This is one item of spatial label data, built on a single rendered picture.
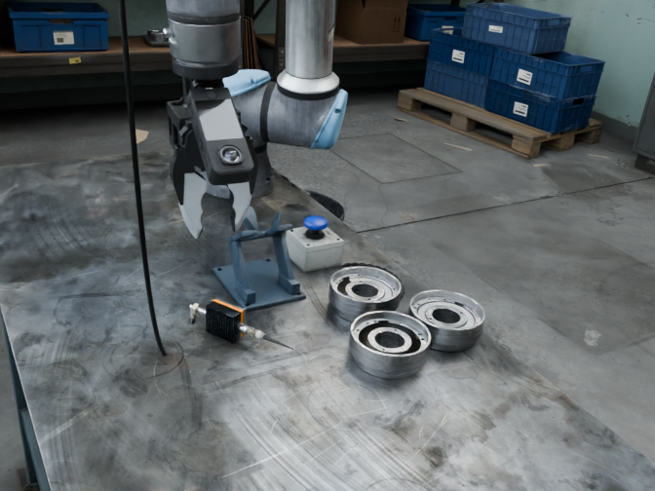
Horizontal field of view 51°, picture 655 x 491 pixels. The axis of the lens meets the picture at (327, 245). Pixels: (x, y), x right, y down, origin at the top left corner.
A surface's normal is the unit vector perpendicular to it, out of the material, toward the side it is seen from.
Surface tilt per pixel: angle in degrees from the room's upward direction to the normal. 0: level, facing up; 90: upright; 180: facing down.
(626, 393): 0
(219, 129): 34
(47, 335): 0
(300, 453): 0
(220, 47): 92
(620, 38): 90
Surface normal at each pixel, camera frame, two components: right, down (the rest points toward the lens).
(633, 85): -0.87, 0.16
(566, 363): 0.07, -0.89
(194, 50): -0.14, 0.51
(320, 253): 0.50, 0.43
